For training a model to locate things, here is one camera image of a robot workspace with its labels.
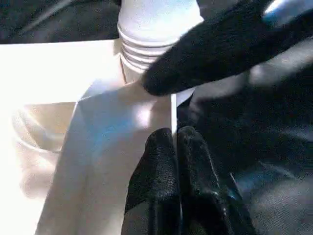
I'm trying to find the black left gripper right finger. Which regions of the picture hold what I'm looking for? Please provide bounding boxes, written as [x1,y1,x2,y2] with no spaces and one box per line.
[176,126,255,235]

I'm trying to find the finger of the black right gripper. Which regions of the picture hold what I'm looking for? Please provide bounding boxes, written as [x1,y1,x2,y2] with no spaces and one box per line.
[141,0,313,96]

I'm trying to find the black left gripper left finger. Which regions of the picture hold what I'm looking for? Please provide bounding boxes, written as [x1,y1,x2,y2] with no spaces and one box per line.
[124,127,182,235]

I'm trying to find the white plastic table leg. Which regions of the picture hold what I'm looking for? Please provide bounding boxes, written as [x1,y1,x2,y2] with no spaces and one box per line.
[116,0,205,74]

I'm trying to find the white plastic table top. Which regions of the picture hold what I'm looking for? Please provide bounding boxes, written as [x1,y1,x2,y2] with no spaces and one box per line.
[0,39,195,235]

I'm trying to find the black plastic mat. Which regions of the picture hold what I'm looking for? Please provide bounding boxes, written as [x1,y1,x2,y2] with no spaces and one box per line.
[0,0,313,235]

